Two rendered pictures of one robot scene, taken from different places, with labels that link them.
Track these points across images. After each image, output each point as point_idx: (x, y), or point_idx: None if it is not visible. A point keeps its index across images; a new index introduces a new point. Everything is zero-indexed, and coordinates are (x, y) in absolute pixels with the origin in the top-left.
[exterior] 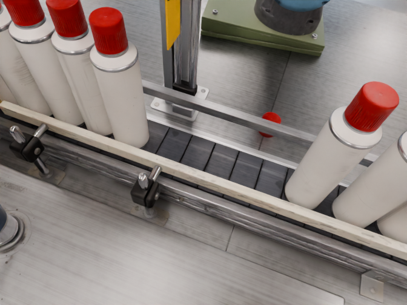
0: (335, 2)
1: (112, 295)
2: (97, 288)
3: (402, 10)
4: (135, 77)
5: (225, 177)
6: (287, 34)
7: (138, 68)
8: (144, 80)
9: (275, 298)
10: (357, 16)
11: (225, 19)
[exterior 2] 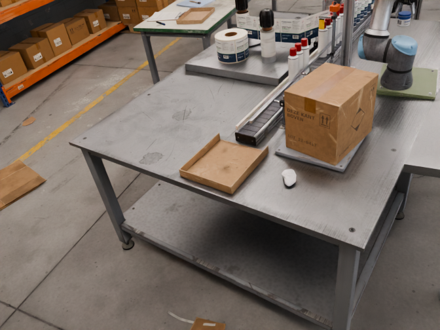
0: (425, 103)
1: (284, 57)
2: (285, 56)
3: (426, 122)
4: (320, 35)
5: (310, 67)
6: (380, 81)
7: (321, 33)
8: (329, 44)
9: (280, 71)
10: (412, 107)
11: (384, 68)
